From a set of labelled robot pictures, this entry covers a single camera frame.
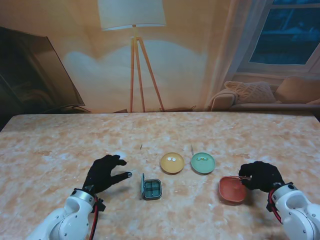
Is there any red black right arm cable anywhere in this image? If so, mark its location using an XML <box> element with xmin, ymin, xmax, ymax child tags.
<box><xmin>267</xmin><ymin>190</ymin><xmax>284</xmax><ymax>224</ymax></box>

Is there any beige sofa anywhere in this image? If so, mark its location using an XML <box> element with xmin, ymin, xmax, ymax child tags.
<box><xmin>207</xmin><ymin>76</ymin><xmax>320</xmax><ymax>112</ymax></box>

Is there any small pill box blue lid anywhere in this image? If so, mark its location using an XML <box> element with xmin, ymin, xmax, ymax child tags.
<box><xmin>140</xmin><ymin>172</ymin><xmax>163</xmax><ymax>201</ymax></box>

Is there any knitted cream cushion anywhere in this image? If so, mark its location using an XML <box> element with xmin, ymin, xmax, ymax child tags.
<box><xmin>223</xmin><ymin>80</ymin><xmax>281</xmax><ymax>105</ymax></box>

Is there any plain beige cushion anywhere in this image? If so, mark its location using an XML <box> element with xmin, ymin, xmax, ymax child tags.
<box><xmin>274</xmin><ymin>76</ymin><xmax>320</xmax><ymax>105</ymax></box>

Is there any tripod floor lamp white shade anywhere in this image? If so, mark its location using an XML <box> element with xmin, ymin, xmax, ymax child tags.
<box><xmin>96</xmin><ymin>0</ymin><xmax>167</xmax><ymax>113</ymax></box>

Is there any round yellow dish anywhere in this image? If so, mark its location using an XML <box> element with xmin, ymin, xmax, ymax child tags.
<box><xmin>159</xmin><ymin>151</ymin><xmax>186</xmax><ymax>175</ymax></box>

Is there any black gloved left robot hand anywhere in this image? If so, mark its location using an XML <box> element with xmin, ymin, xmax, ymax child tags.
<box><xmin>82</xmin><ymin>154</ymin><xmax>133</xmax><ymax>195</ymax></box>

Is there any red black left arm cable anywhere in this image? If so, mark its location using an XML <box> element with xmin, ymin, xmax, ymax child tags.
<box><xmin>88</xmin><ymin>194</ymin><xmax>101</xmax><ymax>240</ymax></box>

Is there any window with white frame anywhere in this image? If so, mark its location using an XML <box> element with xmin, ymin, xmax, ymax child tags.
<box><xmin>234</xmin><ymin>0</ymin><xmax>320</xmax><ymax>75</ymax></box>

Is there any red-orange dish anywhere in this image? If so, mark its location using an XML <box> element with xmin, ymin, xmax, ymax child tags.
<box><xmin>218</xmin><ymin>176</ymin><xmax>248</xmax><ymax>204</ymax></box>

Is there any round green dish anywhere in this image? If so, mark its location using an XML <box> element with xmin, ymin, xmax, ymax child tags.
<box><xmin>190</xmin><ymin>151</ymin><xmax>216</xmax><ymax>175</ymax></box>

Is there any red black arm cable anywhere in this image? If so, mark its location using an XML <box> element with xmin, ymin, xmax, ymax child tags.
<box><xmin>267</xmin><ymin>190</ymin><xmax>284</xmax><ymax>224</ymax></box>
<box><xmin>88</xmin><ymin>194</ymin><xmax>101</xmax><ymax>240</ymax></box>

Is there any dark cabinet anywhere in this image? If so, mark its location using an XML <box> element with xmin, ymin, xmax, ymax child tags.
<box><xmin>0</xmin><ymin>26</ymin><xmax>86</xmax><ymax>131</ymax></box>

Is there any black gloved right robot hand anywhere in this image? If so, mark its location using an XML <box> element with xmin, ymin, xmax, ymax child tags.
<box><xmin>238</xmin><ymin>161</ymin><xmax>286</xmax><ymax>194</ymax></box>

